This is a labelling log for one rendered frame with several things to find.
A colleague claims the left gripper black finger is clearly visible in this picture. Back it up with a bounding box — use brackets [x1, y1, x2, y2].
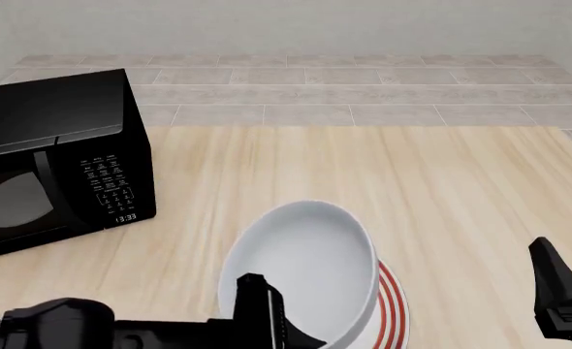
[235, 272, 329, 349]

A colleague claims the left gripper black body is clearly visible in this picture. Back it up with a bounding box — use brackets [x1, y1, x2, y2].
[113, 317, 238, 349]

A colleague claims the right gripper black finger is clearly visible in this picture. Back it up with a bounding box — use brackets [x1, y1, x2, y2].
[527, 236, 572, 311]

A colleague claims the white bowl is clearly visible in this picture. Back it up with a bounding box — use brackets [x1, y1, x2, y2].
[216, 198, 381, 349]

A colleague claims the white plate with red rings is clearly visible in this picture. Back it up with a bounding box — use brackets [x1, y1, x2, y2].
[347, 259, 412, 349]

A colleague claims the black microwave oven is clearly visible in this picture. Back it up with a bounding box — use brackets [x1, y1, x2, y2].
[0, 67, 158, 262]

